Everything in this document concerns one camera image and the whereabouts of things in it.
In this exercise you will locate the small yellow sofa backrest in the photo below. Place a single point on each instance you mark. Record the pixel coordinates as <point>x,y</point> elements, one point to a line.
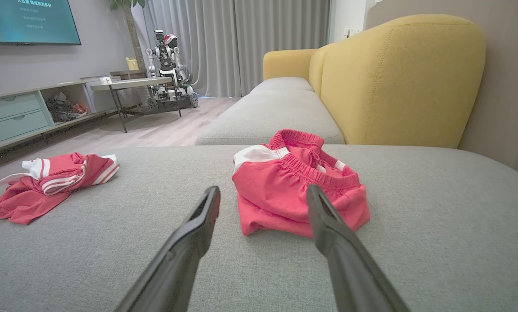
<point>315,69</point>

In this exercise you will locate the yellow and grey sofa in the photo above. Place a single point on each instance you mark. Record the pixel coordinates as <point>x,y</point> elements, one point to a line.
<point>406,82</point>

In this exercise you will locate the clutter pile in cabinet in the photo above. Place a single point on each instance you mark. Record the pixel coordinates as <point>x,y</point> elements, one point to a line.
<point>64,108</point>

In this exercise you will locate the green indoor tree plant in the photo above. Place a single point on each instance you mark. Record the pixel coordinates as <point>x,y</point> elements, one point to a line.
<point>133,30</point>

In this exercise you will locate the grey coffee table black legs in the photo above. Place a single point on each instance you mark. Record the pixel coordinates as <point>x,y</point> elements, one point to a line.
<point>133,83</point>

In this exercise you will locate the red folded shorts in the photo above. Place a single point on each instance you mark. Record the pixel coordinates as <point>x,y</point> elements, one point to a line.
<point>276,195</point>

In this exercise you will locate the short grey sofa seat cushion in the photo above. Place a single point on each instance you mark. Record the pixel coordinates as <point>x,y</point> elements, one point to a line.
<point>283,83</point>

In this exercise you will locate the white and black wheeled robot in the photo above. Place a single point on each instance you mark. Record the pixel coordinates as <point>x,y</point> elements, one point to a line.
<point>168,73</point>

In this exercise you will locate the grey pleated curtain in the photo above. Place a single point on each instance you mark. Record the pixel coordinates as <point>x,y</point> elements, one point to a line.
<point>241,43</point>

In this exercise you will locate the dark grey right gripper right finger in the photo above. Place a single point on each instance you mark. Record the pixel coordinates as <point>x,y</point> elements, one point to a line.
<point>350,268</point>

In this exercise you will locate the red and white striped shirt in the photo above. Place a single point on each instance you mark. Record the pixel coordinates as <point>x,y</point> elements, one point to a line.
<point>33,195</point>

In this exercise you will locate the long grey sofa seat cushion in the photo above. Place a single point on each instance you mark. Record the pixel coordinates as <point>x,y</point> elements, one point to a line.
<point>272,117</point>

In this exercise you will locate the yellow sofa armrest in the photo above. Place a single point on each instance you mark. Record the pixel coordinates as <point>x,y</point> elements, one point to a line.
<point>287,63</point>

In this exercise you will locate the dark wooden side table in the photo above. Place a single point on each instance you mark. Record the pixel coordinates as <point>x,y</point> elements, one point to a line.
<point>129,73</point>

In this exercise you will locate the wall mounted television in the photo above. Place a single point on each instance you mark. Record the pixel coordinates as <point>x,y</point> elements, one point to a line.
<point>29,21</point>

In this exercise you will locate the pale green tv cabinet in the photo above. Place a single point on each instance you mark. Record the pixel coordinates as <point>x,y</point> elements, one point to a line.
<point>16,117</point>

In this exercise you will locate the grey fabric sofa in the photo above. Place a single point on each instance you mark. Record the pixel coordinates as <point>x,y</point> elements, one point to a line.
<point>436,242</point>

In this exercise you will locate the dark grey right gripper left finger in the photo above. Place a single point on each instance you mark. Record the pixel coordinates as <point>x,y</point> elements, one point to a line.
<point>181,251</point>

